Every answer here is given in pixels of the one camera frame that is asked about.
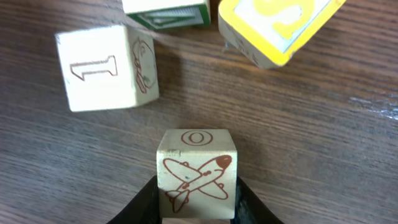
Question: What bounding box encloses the green V block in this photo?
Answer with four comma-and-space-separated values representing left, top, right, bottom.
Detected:
122, 0, 211, 30

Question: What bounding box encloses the red A block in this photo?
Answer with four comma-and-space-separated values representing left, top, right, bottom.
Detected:
55, 25, 159, 112

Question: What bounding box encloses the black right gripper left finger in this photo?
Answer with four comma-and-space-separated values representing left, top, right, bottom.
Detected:
107, 175, 162, 224

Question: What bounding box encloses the yellow W block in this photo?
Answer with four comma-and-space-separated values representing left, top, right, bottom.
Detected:
156, 129, 238, 219

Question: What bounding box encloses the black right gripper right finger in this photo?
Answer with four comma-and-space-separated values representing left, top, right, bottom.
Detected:
231, 177, 284, 224

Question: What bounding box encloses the yellow S block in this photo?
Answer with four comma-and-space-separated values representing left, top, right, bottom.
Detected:
218, 0, 345, 69

